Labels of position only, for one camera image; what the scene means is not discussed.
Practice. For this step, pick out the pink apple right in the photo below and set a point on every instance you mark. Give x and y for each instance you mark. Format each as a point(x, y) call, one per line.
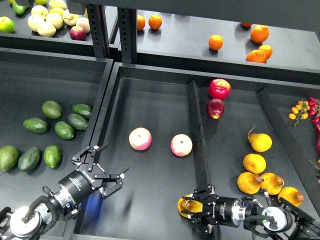
point(181, 145)

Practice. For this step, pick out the red apple upper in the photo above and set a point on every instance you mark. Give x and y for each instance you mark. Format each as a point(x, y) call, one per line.
point(219, 89)

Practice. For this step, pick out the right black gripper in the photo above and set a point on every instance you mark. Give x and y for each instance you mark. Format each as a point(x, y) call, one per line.
point(216, 210)

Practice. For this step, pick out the light green avocado far left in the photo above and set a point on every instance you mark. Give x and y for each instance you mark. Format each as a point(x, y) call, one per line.
point(9, 156)

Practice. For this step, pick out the dark red apple lower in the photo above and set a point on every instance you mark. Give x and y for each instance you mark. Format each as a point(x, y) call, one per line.
point(215, 108)

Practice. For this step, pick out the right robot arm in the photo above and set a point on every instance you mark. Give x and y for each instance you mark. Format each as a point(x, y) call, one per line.
point(276, 222)

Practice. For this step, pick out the pink apple left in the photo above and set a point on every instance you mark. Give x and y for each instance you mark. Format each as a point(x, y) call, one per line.
point(140, 138)

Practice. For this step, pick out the avocado centre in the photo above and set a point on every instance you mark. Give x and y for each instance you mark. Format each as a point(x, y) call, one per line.
point(64, 130)

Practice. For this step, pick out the front orange on shelf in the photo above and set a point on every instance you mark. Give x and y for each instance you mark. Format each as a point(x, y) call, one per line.
point(257, 56)

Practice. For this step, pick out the orange on shelf centre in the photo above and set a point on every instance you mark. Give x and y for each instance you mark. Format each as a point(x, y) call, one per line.
point(215, 42)

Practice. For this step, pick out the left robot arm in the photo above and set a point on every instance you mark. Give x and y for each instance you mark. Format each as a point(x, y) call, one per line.
point(33, 221)

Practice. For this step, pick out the black shelf post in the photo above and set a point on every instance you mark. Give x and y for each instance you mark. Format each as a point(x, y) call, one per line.
point(98, 29)
point(127, 23)

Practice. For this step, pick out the pale yellow pear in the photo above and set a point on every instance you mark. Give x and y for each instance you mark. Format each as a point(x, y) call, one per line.
point(46, 29)
point(33, 22)
point(69, 18)
point(55, 19)

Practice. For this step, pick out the orange on shelf left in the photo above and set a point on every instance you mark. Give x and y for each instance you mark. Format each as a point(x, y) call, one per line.
point(140, 22)

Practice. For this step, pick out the pale yellow pear right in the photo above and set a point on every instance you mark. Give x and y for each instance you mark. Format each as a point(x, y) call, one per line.
point(69, 18)

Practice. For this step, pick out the avocado top right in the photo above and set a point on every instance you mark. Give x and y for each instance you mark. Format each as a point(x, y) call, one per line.
point(83, 110)

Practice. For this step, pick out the pale yellow pear front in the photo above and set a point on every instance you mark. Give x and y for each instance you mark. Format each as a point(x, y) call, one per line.
point(46, 29)

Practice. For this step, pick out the orange cherry tomato bunch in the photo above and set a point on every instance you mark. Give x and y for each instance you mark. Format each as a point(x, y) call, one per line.
point(299, 112)

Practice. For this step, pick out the avocado top left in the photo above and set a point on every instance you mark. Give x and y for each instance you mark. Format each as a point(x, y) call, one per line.
point(52, 109)

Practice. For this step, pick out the pale yellow pear left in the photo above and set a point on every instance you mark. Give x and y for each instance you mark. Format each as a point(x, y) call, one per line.
point(33, 22)

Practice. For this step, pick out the black shelf post right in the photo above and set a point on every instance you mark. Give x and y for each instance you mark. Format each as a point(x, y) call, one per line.
point(127, 23)

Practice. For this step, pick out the avocado middle right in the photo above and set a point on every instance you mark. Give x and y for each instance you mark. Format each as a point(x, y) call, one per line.
point(77, 121)

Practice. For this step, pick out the pink apple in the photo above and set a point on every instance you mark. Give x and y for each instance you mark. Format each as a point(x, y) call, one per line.
point(140, 138)
point(181, 145)

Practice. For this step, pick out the peach on shelf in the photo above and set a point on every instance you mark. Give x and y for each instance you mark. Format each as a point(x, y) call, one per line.
point(84, 23)

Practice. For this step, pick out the pale yellow pear centre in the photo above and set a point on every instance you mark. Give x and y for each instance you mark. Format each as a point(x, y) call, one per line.
point(55, 19)

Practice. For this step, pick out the yellow pear with stem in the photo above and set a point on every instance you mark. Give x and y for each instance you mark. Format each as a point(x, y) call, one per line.
point(260, 142)

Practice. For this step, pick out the dark avocado lower left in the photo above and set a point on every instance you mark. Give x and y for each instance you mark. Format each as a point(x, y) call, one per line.
point(29, 160)

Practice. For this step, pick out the black shelf post left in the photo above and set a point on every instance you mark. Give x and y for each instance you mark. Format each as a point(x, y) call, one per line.
point(98, 29)

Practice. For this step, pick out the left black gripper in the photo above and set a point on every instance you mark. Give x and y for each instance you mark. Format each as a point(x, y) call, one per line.
point(81, 182)

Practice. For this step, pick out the red apple on shelf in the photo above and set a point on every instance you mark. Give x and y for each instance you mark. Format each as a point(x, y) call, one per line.
point(78, 33)

